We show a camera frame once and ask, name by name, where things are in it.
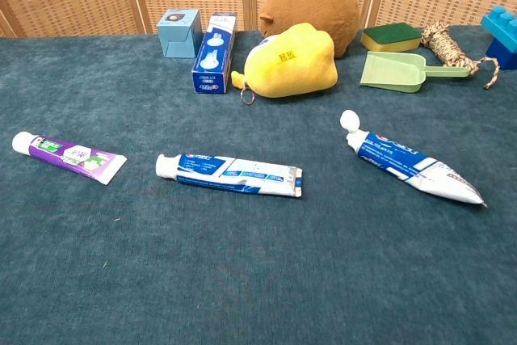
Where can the blue Crest toothpaste tube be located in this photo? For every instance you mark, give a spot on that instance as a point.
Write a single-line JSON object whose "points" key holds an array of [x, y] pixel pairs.
{"points": [[396, 155]]}

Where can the crumpled blue white toothpaste tube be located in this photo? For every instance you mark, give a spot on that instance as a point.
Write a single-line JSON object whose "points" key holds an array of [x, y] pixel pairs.
{"points": [[226, 173]]}

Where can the long blue toothpaste carton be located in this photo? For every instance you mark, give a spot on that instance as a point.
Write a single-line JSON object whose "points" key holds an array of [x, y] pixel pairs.
{"points": [[212, 58]]}

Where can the purple white toothpaste tube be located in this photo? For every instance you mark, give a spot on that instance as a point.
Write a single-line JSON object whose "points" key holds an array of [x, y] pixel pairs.
{"points": [[72, 155]]}

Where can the yellow plush toy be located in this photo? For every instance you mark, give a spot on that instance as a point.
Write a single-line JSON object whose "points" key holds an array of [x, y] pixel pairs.
{"points": [[291, 66]]}

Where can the teal table cloth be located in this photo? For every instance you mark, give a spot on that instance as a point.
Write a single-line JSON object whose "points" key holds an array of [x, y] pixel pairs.
{"points": [[258, 260]]}

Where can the small light blue carton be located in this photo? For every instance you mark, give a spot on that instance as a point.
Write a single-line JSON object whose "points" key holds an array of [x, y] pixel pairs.
{"points": [[177, 34]]}

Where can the brown plush toy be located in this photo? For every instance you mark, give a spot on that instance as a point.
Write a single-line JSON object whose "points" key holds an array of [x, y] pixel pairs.
{"points": [[315, 9]]}

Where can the light green plastic dustpan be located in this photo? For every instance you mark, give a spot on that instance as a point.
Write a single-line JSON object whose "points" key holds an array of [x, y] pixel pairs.
{"points": [[389, 72]]}

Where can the green yellow sponge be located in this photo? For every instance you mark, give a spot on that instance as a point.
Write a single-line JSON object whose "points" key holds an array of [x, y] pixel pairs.
{"points": [[389, 36]]}

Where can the dark blue building block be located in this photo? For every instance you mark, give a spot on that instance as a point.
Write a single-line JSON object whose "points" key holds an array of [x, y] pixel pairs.
{"points": [[505, 56]]}

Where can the light blue building block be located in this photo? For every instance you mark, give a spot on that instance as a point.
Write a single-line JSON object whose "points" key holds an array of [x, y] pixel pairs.
{"points": [[503, 23]]}

